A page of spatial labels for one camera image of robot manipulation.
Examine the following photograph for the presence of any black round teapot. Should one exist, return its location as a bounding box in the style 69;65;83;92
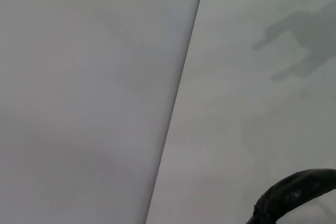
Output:
245;168;336;224

